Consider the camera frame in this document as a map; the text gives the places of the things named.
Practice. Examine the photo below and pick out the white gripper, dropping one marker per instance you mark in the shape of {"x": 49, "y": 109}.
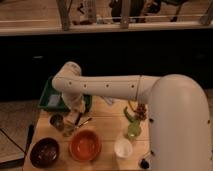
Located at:
{"x": 74, "y": 110}

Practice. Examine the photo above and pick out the black wooden eraser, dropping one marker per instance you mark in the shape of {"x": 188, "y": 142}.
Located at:
{"x": 78, "y": 119}

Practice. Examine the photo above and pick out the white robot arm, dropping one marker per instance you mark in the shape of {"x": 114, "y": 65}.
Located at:
{"x": 180, "y": 130}

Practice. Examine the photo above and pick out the small metal cup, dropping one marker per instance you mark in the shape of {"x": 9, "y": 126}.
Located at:
{"x": 57, "y": 122}

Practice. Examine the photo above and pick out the green glass cup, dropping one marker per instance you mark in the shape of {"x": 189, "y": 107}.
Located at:
{"x": 133, "y": 130}

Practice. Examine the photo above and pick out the white cup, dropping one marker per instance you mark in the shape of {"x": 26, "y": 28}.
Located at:
{"x": 123, "y": 148}

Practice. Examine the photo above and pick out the grey sponge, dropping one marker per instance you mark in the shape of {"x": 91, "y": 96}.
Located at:
{"x": 54, "y": 100}

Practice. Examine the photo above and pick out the green plastic tray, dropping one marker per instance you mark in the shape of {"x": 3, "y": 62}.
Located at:
{"x": 62, "y": 106}

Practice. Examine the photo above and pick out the orange bowl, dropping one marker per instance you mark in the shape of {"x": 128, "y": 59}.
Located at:
{"x": 85, "y": 146}

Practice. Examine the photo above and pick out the green chili pepper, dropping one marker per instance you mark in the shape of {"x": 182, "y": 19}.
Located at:
{"x": 129, "y": 117}

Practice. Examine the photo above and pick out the dark brown bowl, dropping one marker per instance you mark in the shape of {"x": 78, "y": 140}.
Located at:
{"x": 44, "y": 153}

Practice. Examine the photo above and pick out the red grapes bunch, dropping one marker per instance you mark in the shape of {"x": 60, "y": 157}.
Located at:
{"x": 140, "y": 112}

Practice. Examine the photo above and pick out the black dish brush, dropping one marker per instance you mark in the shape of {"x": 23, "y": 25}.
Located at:
{"x": 143, "y": 163}

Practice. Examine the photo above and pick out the person in background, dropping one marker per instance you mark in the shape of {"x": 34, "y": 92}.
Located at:
{"x": 138, "y": 8}

